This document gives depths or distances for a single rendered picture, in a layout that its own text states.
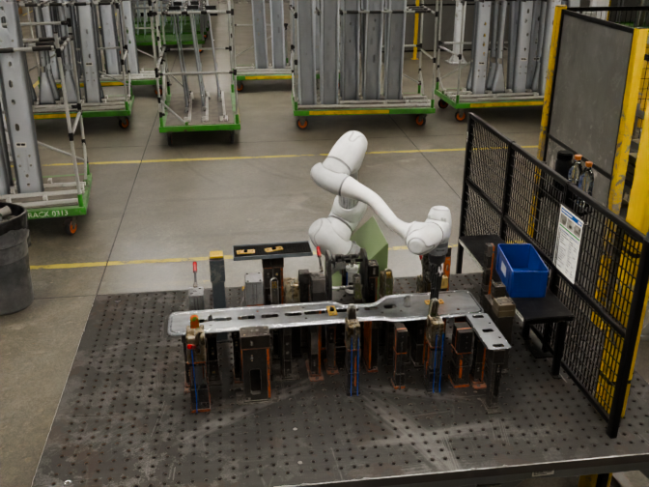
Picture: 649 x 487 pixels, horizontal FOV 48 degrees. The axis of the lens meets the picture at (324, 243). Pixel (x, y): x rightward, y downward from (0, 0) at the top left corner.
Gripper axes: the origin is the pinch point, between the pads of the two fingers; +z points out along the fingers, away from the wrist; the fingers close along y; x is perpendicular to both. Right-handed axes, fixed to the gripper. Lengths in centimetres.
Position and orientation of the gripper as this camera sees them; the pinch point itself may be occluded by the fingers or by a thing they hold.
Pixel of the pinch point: (434, 294)
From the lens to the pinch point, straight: 329.7
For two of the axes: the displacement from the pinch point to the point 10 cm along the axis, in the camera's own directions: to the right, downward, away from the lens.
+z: 0.0, 9.1, 4.1
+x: 9.9, -0.6, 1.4
